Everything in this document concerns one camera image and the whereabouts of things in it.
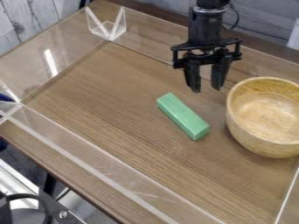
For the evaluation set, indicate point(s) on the clear acrylic tray walls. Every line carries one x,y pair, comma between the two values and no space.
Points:
85,81

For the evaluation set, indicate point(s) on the grey metal bracket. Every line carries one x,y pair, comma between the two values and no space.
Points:
62,215

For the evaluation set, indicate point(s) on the blue object at edge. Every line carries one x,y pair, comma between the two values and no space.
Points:
6,98

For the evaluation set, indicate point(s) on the brown wooden bowl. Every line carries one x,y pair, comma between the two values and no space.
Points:
264,116

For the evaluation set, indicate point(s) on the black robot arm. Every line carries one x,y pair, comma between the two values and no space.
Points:
218,5

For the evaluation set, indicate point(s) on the green rectangular block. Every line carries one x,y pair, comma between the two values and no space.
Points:
184,116

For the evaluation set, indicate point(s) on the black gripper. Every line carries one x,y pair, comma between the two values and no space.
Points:
206,48

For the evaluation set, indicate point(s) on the black table leg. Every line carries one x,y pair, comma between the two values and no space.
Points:
50,184

